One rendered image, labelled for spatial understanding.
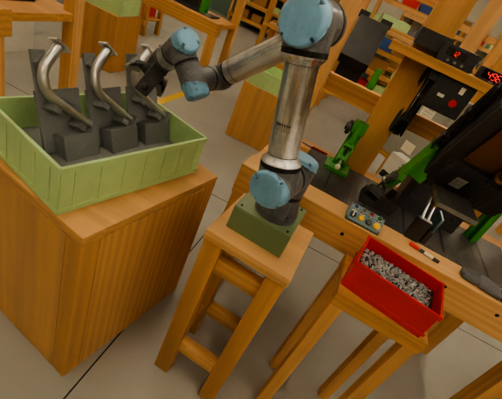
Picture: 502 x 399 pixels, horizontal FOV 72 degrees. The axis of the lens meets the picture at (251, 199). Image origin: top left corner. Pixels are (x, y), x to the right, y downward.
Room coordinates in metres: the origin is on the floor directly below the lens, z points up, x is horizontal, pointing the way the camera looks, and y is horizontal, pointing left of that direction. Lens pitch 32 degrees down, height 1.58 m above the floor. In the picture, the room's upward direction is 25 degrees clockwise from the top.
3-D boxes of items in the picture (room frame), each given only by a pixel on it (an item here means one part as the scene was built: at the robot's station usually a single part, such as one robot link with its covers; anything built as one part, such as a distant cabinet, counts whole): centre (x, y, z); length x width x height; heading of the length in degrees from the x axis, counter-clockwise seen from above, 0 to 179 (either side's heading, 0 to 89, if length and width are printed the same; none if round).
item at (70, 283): (1.10, 0.53, 0.39); 0.68 x 0.52 x 0.79; 161
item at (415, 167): (1.52, -0.61, 1.17); 0.13 x 0.12 x 0.20; 81
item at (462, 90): (1.79, -0.62, 1.42); 0.17 x 0.12 x 0.15; 81
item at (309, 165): (1.01, -0.09, 1.11); 0.13 x 0.12 x 0.14; 161
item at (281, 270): (1.02, -0.09, 0.83); 0.32 x 0.32 x 0.04; 79
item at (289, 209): (1.02, -0.09, 0.99); 0.15 x 0.15 x 0.10
